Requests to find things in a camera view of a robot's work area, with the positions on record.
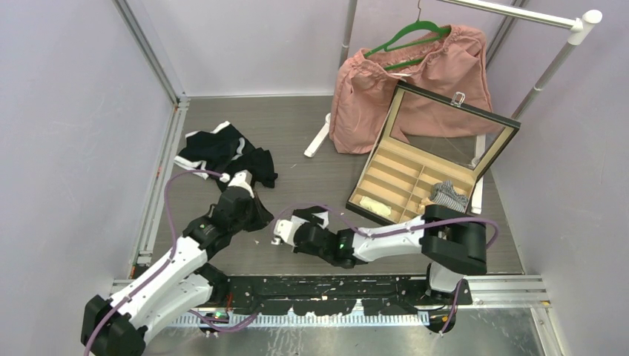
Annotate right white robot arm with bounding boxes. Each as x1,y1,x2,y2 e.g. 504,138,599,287
274,205,498,303

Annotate pink hanging shorts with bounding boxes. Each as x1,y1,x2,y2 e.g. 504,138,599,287
329,24,499,154

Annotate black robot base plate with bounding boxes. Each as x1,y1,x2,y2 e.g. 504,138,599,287
204,275,472,316

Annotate grey striped rolled underwear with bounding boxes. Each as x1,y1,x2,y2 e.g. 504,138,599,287
429,180,469,212

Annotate cream rolled underwear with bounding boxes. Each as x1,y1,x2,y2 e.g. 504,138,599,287
359,196,392,217

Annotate black white-trimmed underwear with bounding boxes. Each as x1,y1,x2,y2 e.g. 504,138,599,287
174,121,278,191

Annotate black compartment storage box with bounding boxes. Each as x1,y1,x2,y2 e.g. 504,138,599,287
346,82,521,225

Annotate purple cable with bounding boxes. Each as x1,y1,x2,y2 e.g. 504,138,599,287
83,169,261,356
272,203,500,335

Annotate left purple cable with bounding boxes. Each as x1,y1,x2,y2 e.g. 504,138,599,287
83,169,261,356

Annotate white metal clothes rack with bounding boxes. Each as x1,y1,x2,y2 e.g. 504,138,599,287
303,0,604,215

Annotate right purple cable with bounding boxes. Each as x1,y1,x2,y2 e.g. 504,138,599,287
272,203,500,335

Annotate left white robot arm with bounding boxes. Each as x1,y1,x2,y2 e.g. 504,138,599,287
81,187,274,355

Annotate green clothes hanger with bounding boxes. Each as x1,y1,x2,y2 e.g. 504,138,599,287
363,0,452,72

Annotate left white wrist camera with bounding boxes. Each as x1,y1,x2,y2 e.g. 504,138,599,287
219,170,255,198

